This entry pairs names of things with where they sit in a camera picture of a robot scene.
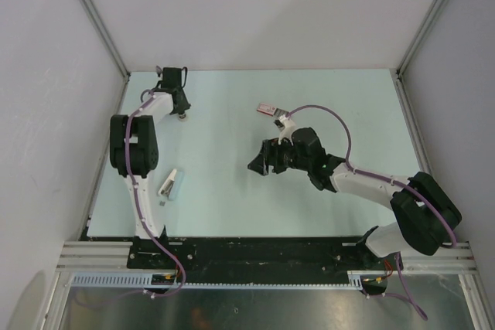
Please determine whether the white slotted cable duct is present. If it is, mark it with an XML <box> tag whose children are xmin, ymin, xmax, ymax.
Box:
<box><xmin>69</xmin><ymin>270</ymin><xmax>387</xmax><ymax>291</ymax></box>

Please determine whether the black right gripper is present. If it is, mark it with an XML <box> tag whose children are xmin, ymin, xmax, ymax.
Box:
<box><xmin>247</xmin><ymin>134</ymin><xmax>311</xmax><ymax>176</ymax></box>

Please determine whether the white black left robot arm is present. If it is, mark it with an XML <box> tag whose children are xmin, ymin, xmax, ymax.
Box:
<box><xmin>109</xmin><ymin>66</ymin><xmax>191</xmax><ymax>240</ymax></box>

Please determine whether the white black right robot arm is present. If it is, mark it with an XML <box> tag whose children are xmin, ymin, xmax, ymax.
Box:
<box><xmin>247</xmin><ymin>128</ymin><xmax>462</xmax><ymax>269</ymax></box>

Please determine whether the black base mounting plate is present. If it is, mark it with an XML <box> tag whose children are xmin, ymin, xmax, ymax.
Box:
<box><xmin>127</xmin><ymin>236</ymin><xmax>395</xmax><ymax>272</ymax></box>

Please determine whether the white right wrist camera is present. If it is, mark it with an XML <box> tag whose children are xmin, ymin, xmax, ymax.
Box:
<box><xmin>274</xmin><ymin>114</ymin><xmax>297</xmax><ymax>145</ymax></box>

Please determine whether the red staple box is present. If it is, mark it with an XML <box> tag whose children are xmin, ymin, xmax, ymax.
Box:
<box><xmin>256</xmin><ymin>103</ymin><xmax>288</xmax><ymax>118</ymax></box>

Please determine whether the light blue white stapler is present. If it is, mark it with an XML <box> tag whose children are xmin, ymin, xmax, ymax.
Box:
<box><xmin>158</xmin><ymin>168</ymin><xmax>184</xmax><ymax>201</ymax></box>

